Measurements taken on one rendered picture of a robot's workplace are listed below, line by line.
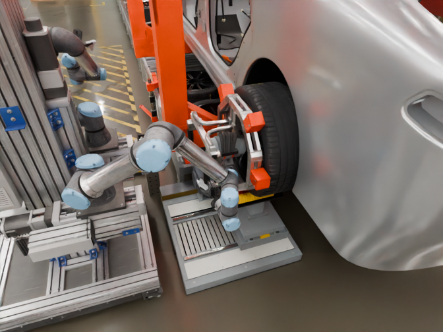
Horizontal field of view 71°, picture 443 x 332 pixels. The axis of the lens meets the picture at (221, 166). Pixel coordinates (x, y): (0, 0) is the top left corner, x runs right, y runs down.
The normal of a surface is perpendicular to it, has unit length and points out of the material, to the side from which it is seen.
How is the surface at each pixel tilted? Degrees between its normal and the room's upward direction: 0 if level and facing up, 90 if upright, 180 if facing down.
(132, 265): 0
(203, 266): 0
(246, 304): 0
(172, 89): 90
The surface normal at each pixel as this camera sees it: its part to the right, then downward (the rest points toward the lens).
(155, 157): 0.07, 0.58
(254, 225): 0.02, -0.77
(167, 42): 0.33, 0.62
